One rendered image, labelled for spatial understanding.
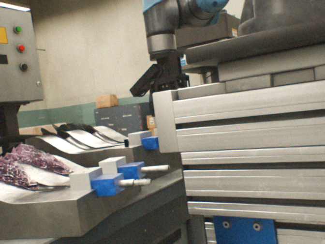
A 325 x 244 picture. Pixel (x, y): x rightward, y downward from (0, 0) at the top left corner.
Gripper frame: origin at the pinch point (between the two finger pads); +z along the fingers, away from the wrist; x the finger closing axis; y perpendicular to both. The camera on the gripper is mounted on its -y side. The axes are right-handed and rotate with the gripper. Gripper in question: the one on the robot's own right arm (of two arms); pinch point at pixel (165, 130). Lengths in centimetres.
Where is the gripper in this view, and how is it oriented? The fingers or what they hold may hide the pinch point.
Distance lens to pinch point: 99.0
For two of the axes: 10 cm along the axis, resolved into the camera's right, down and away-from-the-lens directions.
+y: 8.2, -0.7, -5.6
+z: 1.3, 9.9, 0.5
